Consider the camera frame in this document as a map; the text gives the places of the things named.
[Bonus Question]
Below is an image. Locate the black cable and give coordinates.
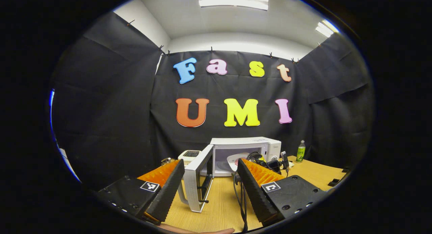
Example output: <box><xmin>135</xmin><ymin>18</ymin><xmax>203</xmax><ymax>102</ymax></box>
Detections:
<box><xmin>233</xmin><ymin>172</ymin><xmax>249</xmax><ymax>232</ymax></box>

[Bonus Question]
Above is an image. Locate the white toaster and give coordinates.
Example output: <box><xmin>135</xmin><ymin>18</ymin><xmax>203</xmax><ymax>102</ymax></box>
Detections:
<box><xmin>178</xmin><ymin>150</ymin><xmax>202</xmax><ymax>165</ymax></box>

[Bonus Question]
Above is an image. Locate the white microwave oven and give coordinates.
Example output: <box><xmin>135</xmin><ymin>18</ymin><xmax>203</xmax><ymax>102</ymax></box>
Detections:
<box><xmin>177</xmin><ymin>137</ymin><xmax>282</xmax><ymax>213</ymax></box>

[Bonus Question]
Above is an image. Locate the black backdrop cloth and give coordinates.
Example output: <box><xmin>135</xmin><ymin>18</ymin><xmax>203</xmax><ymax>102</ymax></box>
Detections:
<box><xmin>51</xmin><ymin>11</ymin><xmax>375</xmax><ymax>191</ymax></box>

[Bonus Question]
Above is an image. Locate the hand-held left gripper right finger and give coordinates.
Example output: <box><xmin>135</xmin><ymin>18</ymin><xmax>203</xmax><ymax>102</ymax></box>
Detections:
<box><xmin>237</xmin><ymin>158</ymin><xmax>329</xmax><ymax>226</ymax></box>

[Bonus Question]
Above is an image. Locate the green drink bottle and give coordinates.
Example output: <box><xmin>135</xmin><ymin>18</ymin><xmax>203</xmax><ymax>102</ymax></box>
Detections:
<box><xmin>296</xmin><ymin>140</ymin><xmax>306</xmax><ymax>163</ymax></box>

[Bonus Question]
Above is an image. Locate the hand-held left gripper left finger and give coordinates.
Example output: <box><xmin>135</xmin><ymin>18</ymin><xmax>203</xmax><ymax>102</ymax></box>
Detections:
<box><xmin>97</xmin><ymin>158</ymin><xmax>185</xmax><ymax>225</ymax></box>

